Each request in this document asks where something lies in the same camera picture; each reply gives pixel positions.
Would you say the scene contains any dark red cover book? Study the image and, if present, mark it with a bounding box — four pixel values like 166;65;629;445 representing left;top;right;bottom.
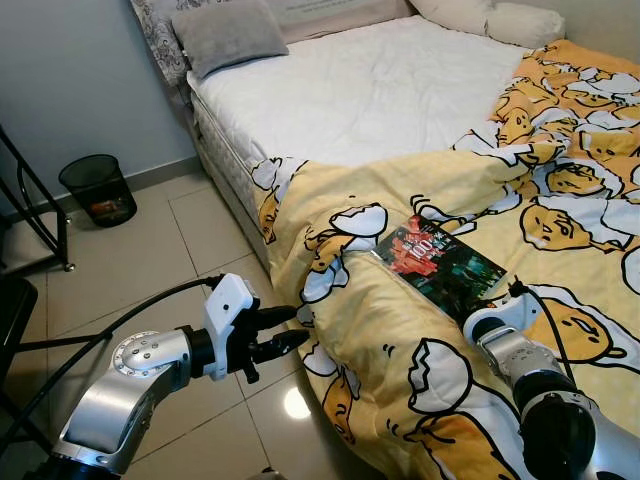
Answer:
370;213;509;323

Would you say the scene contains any yellow cartoon print duvet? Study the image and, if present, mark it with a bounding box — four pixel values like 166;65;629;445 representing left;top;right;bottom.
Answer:
250;38;640;480

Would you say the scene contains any cream quilted mattress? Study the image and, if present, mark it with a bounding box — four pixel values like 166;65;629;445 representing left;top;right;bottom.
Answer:
188;85;271;271

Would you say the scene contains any black metal tube rack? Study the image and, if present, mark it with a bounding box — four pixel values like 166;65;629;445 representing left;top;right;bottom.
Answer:
0;125;76;276

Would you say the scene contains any black mesh waste bin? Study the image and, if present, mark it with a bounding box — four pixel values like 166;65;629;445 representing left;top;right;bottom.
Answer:
58;154;138;228

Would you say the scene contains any white quilted mattress pad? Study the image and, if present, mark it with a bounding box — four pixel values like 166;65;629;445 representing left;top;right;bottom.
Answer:
188;15;531;171

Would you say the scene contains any beige padded headboard cushion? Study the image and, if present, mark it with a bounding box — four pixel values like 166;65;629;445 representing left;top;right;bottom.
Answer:
278;12;416;45

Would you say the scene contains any beige long bolster pillow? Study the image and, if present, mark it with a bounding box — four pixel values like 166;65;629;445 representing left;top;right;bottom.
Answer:
408;0;566;51

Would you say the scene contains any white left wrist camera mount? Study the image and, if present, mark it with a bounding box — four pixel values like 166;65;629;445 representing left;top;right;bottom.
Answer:
203;272;258;381

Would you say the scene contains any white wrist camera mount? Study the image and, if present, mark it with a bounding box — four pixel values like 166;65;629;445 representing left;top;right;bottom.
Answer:
203;272;258;381
463;300;546;346

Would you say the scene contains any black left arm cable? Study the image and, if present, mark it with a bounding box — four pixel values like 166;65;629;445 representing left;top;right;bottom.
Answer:
0;276;219;436

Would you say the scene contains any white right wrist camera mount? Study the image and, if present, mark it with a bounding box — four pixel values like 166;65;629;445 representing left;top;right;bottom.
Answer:
463;300;546;346

